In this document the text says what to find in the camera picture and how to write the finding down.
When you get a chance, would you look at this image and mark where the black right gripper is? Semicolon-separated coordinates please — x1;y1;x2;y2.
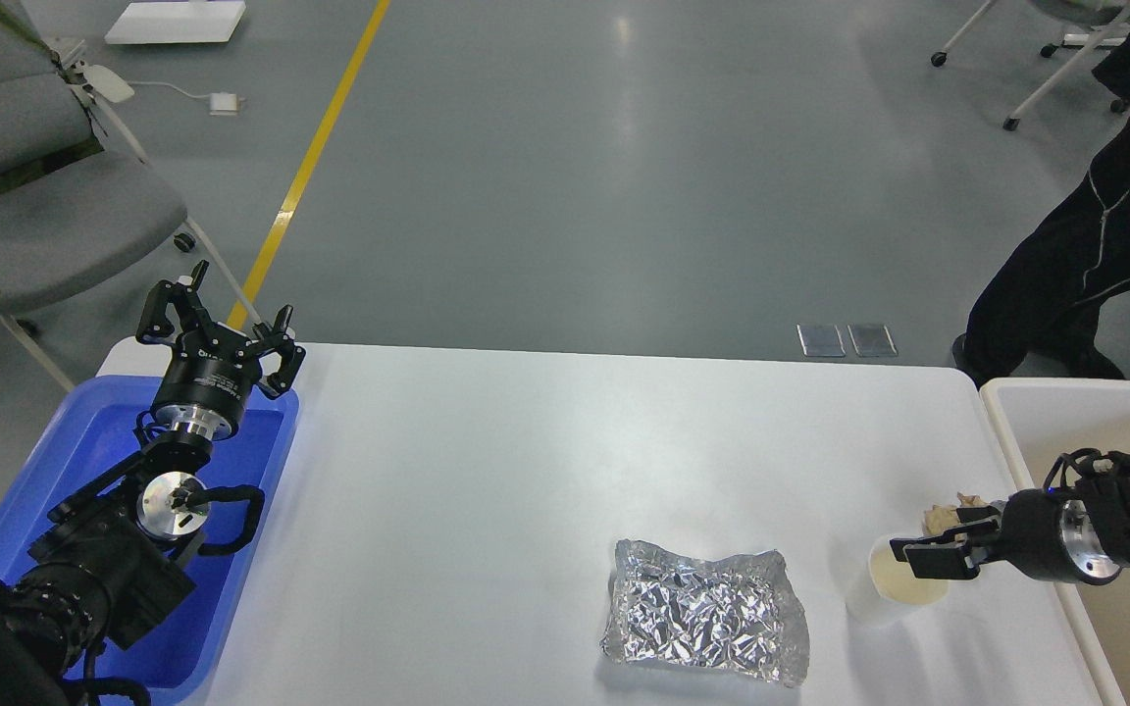
890;488;1122;586

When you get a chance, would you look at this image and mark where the white flat board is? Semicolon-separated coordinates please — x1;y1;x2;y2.
104;1;246;45

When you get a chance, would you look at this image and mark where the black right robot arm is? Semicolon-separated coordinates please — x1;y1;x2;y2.
887;448;1130;586

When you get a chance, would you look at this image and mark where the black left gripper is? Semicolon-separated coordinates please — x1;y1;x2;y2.
137;260;306;438

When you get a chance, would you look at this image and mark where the left metal floor plate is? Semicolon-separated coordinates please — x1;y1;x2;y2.
796;325;848;358

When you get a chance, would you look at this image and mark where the beige plastic bin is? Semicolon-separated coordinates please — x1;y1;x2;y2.
981;378;1130;705

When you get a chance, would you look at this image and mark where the blue plastic bin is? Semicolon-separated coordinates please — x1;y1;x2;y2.
0;375;299;690

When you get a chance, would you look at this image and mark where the person in black clothes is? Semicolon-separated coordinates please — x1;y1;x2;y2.
951;32;1130;387

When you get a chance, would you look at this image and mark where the right metal floor plate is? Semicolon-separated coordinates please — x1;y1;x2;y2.
848;325;899;358

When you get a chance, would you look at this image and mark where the metal floor plate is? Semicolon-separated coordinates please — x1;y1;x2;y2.
796;325;848;358
848;325;899;358

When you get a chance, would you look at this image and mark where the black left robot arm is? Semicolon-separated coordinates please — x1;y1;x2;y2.
0;261;306;705

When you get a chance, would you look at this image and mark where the white power adapter with cable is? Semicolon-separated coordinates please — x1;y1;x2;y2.
128;80;245;116

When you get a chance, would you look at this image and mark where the white rolling stand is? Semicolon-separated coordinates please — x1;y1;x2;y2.
931;0;1130;132

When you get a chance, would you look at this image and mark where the white paper cup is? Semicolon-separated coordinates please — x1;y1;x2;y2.
845;532;950;627

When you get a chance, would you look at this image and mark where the grey office chair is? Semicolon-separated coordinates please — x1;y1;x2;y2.
0;1;220;390

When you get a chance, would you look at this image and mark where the crumpled brown paper ball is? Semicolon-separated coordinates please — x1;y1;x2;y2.
922;493;1001;539

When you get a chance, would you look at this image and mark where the crumpled aluminium foil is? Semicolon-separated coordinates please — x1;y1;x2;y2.
600;539;811;688

